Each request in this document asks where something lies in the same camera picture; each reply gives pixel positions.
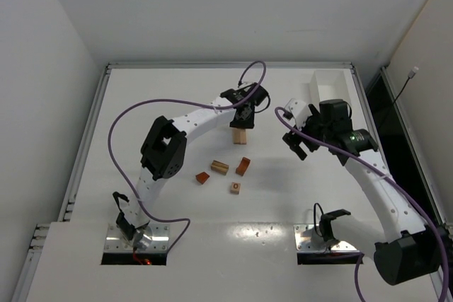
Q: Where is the long light wood plank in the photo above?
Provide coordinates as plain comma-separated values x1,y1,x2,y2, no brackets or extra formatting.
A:
232,129,243,145

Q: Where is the wood cube with letter O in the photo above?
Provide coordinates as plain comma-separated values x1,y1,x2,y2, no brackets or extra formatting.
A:
230,182,241,194

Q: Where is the small light wood cube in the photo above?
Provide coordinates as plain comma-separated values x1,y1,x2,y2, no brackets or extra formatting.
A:
234,128,246,134

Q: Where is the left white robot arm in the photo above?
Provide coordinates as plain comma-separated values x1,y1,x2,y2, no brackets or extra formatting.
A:
107,83,270,242

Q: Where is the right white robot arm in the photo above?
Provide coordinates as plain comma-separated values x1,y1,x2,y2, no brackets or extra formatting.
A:
275,98,448,286

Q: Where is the red-brown arch block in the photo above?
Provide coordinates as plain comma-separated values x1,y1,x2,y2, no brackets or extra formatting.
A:
235,157,251,176

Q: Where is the striped wood block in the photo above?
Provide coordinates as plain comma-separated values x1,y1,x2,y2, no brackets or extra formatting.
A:
210,161,229,175

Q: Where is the red-brown wedge block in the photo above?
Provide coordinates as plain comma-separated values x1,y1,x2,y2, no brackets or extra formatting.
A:
195,172,210,185

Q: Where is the white open box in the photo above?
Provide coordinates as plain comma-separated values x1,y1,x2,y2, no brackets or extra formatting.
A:
309,69,353,108

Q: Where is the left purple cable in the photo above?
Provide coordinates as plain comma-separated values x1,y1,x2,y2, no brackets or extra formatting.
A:
108,60,268,253

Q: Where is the purple cable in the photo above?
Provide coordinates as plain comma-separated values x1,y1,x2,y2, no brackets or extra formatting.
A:
108,60,268,253
274,105,447,302

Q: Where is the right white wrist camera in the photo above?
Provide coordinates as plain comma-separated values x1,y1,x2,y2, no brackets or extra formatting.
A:
283,98,311,129

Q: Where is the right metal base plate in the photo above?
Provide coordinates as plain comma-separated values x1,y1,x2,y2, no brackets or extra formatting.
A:
293,223,359,255

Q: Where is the metal base plate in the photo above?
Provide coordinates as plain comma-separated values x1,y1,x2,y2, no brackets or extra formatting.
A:
103,223,170,254
293,223,359,255

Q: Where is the black cable with white plug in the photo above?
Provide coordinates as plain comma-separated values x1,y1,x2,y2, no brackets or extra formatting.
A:
391,66,420,103

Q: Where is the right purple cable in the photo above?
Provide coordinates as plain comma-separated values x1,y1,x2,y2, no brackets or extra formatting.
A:
274,105,447,302

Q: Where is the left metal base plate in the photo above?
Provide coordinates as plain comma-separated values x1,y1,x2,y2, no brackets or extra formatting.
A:
103,223,170,254

